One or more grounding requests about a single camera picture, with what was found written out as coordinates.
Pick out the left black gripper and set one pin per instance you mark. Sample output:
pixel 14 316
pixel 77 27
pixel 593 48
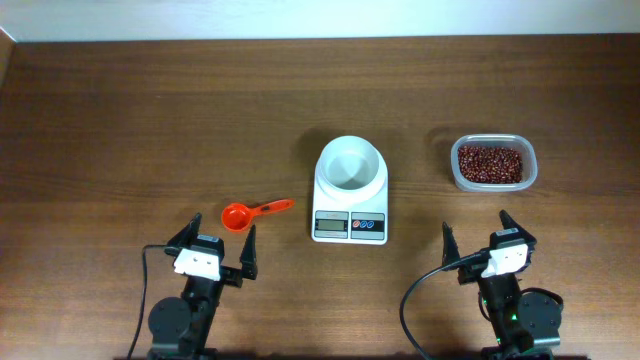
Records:
pixel 228 276

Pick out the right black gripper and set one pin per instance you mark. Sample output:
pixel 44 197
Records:
pixel 470 272

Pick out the orange plastic measuring scoop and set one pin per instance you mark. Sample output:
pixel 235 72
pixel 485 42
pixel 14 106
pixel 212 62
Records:
pixel 237 217

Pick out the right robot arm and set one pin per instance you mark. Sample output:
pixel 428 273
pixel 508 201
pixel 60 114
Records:
pixel 525 322

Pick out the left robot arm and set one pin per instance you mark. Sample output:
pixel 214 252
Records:
pixel 180 325

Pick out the white digital kitchen scale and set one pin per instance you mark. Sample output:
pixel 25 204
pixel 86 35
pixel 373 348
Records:
pixel 350 220

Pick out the red adzuki beans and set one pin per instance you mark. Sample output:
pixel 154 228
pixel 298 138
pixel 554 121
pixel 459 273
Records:
pixel 490 165

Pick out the clear plastic container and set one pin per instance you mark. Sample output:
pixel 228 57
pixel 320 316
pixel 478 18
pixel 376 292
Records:
pixel 516 142

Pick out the white round bowl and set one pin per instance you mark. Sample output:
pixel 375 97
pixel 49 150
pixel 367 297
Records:
pixel 350 166

